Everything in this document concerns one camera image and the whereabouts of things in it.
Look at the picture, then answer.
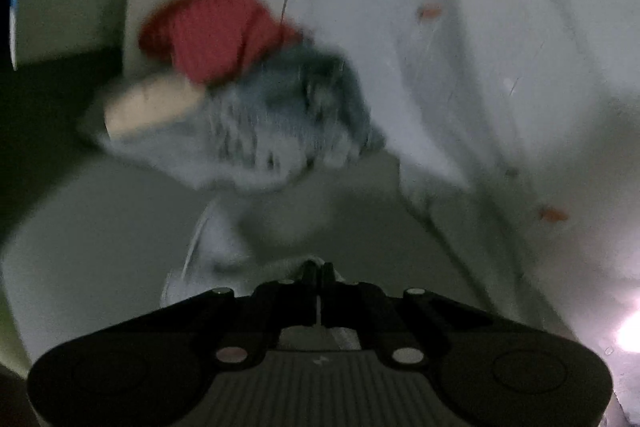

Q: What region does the white patterned cloth garment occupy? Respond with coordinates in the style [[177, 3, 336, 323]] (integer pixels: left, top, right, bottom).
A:
[[124, 0, 640, 358]]

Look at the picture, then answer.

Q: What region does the red and grey clothes pile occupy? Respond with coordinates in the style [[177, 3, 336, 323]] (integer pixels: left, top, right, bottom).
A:
[[81, 0, 384, 190]]

